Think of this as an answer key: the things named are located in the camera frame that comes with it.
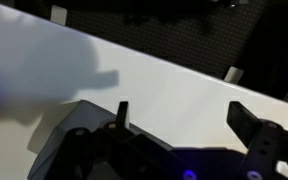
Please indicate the grey fabric storage box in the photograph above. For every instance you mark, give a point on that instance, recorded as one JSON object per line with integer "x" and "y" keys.
{"x": 87, "y": 145}

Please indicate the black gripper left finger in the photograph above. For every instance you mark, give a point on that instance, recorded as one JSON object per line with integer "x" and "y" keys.
{"x": 122, "y": 116}

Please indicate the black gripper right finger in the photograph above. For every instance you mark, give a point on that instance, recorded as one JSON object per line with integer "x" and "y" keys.
{"x": 242, "y": 122}

